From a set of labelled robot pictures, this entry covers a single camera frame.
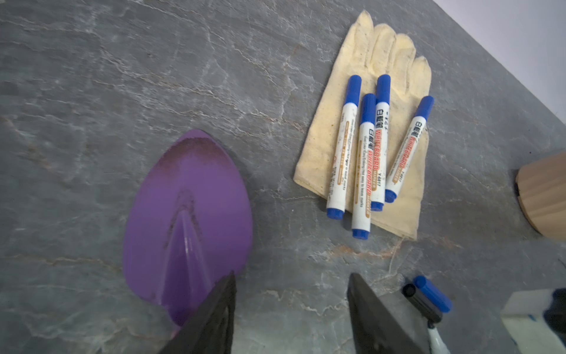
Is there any white marker pen three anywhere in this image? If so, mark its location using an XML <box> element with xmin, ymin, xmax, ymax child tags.
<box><xmin>371</xmin><ymin>75</ymin><xmax>391</xmax><ymax>212</ymax></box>

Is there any white marker pen two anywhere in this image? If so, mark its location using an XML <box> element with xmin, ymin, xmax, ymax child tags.
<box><xmin>352</xmin><ymin>94</ymin><xmax>377</xmax><ymax>240</ymax></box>

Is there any tan pot with green plant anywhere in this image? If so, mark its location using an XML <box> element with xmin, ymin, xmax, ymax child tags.
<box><xmin>515</xmin><ymin>152</ymin><xmax>566</xmax><ymax>240</ymax></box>

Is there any blue pen cap five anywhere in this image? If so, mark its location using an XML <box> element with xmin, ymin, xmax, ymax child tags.
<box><xmin>413</xmin><ymin>275</ymin><xmax>453</xmax><ymax>314</ymax></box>

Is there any white marker pen six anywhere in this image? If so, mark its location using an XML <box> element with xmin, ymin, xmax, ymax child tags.
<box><xmin>427</xmin><ymin>321</ymin><xmax>450</xmax><ymax>354</ymax></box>

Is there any black pen cap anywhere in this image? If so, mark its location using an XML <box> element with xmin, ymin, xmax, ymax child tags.
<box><xmin>402</xmin><ymin>283</ymin><xmax>443</xmax><ymax>325</ymax></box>

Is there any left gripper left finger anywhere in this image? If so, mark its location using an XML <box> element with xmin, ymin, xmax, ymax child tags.
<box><xmin>161</xmin><ymin>273</ymin><xmax>237</xmax><ymax>354</ymax></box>

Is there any white marker pen one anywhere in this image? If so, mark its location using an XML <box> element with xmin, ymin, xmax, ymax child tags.
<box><xmin>327</xmin><ymin>75</ymin><xmax>362</xmax><ymax>220</ymax></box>

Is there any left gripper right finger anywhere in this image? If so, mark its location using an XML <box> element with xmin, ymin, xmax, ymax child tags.
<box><xmin>346</xmin><ymin>273</ymin><xmax>427</xmax><ymax>353</ymax></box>

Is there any white marker pen four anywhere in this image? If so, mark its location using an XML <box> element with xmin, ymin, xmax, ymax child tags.
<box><xmin>385</xmin><ymin>96</ymin><xmax>435</xmax><ymax>203</ymax></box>

